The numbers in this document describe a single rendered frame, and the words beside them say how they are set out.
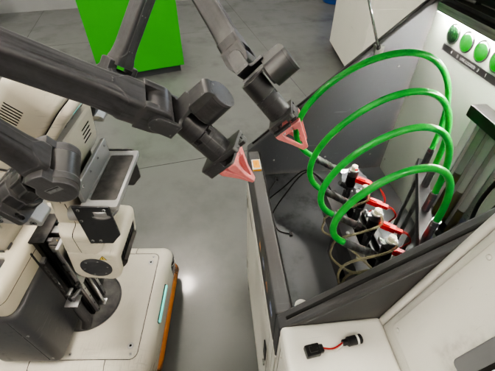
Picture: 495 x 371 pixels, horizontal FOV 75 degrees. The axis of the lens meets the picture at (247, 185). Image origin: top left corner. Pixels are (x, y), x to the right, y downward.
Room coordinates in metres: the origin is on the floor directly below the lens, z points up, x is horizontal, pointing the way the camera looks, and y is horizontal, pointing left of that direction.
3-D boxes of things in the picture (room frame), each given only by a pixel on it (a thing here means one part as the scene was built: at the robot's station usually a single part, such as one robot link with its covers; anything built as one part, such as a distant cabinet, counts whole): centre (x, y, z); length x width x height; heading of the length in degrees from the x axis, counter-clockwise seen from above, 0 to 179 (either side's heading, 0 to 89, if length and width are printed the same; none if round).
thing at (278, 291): (0.65, -0.06, 0.87); 0.62 x 0.04 x 0.16; 6
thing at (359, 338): (0.25, -0.18, 0.99); 0.12 x 0.02 x 0.02; 103
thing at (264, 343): (0.65, -0.04, 0.45); 0.65 x 0.02 x 0.68; 6
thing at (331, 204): (0.55, -0.30, 0.91); 0.34 x 0.10 x 0.15; 6
